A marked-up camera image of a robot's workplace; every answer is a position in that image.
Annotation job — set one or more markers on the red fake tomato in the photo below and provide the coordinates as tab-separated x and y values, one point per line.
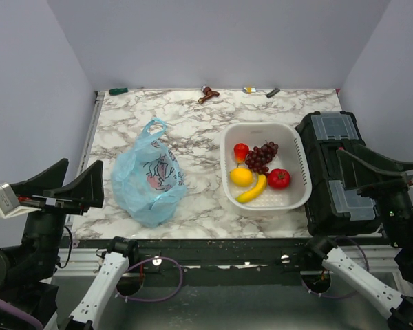
279	179

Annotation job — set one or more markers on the small dark metal tool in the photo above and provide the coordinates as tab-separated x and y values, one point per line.
273	92

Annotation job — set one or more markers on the aluminium frame rail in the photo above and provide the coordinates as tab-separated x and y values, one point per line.
87	146
85	262

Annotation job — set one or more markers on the yellow fake banana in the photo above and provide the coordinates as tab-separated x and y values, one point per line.
255	192

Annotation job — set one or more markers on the dark red fake grapes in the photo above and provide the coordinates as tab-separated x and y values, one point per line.
258	158

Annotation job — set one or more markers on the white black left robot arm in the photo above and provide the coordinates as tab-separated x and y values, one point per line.
26	300

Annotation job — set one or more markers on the yellow hex key set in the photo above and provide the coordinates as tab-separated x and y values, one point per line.
251	90

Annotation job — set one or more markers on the black plastic toolbox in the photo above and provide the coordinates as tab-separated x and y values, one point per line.
331	209

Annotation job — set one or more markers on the white plastic basket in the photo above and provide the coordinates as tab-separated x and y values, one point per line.
290	156

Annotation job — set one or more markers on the light blue plastic bag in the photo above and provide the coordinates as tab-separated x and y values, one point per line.
147	181

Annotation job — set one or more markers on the aluminium frame rail front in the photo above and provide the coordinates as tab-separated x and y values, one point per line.
85	262

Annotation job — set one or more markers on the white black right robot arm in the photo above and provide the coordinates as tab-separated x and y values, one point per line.
388	285

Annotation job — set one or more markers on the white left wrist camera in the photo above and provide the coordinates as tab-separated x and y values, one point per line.
9	204

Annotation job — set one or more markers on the red fake strawberry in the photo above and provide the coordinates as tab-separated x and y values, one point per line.
240	152

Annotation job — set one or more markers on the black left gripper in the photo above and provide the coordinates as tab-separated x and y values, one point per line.
87	188

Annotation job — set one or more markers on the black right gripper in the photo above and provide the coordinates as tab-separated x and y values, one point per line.
385	176

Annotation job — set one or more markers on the yellow fake lemon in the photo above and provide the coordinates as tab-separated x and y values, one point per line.
241	177

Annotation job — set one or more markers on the green handled screwdriver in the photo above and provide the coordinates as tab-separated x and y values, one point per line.
119	91

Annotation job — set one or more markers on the brown brass tap fitting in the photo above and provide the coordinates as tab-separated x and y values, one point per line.
208	94

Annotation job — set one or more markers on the aluminium frame rail left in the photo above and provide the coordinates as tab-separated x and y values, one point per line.
87	146

